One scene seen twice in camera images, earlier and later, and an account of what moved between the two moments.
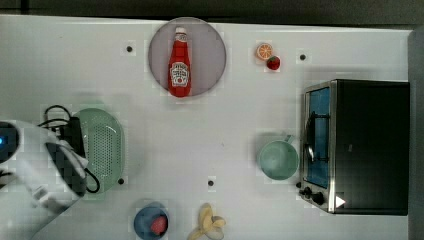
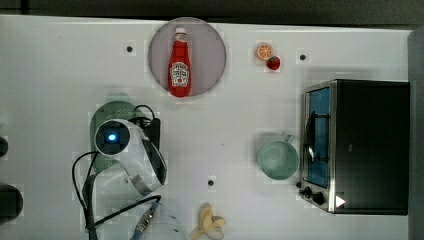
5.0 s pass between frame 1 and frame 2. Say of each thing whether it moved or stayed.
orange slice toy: stayed
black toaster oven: stayed
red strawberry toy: stayed
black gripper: moved
